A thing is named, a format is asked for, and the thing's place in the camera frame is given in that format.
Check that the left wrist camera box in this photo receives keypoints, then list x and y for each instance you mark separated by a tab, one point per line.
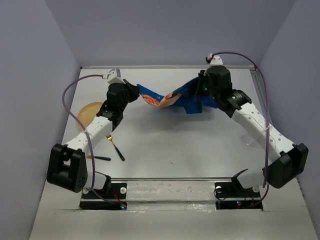
114	76

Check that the clear plastic cup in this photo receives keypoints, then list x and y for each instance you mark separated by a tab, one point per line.
249	140

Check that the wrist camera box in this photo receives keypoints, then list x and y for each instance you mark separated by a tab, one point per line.
114	76
214	60

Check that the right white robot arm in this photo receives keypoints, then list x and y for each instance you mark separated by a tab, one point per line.
285	160

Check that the white taped front panel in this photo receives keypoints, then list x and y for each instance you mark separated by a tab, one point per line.
177	195

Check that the tan round plate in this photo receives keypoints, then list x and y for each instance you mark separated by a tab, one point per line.
88	112

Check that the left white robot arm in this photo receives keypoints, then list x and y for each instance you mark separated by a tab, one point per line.
68	162

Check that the gold knife dark handle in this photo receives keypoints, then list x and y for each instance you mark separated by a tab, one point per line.
99	158

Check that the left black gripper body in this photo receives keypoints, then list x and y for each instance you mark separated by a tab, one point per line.
129	95

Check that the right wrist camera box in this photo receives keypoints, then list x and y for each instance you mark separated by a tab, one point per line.
214	60

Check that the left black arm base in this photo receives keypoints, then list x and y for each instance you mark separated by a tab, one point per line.
110	200

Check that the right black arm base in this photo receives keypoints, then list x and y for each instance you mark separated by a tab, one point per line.
229	197

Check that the blue Mickey placemat cloth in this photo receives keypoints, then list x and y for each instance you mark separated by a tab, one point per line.
184	96

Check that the gold fork dark handle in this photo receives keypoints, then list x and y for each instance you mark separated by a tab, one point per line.
110	138

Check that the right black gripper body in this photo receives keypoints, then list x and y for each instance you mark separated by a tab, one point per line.
203	88

